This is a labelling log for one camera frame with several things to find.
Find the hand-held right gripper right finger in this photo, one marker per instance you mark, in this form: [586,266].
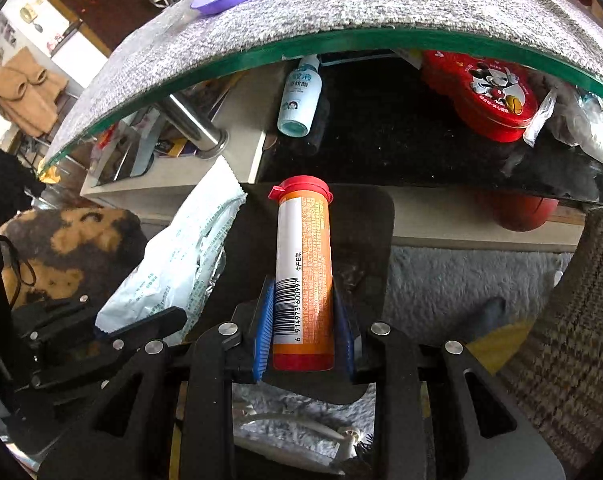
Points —
[345,345]

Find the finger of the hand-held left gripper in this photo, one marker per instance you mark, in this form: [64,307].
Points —
[146,321]
[76,366]

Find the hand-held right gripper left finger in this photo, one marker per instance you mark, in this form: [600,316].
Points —
[263,330]

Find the orange tablet tube red cap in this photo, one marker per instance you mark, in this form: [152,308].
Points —
[301,280]

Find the white foil snack packet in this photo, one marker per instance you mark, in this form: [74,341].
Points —
[181,255]

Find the person's left forearm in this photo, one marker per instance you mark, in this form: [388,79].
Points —
[6,175]

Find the brown black plush cushion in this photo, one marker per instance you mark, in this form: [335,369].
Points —
[71,245]

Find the grey fluffy rug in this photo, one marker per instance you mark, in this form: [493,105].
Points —
[431,280]

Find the yellow cloth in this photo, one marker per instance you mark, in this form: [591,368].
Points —
[501,347]

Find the pile of magazines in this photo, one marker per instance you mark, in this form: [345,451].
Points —
[131,155]

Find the beige table shelf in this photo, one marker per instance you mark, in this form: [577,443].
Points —
[244,130]

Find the metal table leg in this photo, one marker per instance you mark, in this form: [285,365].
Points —
[191,120]

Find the brown coat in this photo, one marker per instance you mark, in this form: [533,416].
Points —
[21,95]

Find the red round object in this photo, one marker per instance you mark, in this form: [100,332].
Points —
[519,212]

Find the brown knit cloth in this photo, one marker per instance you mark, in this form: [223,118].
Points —
[576,340]

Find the white spray bottle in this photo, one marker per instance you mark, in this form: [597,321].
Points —
[297,95]

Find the red cartoon tin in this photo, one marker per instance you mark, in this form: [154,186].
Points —
[486,95]

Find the dark wooden door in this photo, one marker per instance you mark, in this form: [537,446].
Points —
[126,15]

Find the clear plastic bags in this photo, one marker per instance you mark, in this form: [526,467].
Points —
[576,125]

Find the grey table mat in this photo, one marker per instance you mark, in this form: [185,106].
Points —
[381,0]

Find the wall intercom phone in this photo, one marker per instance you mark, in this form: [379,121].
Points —
[29,13]

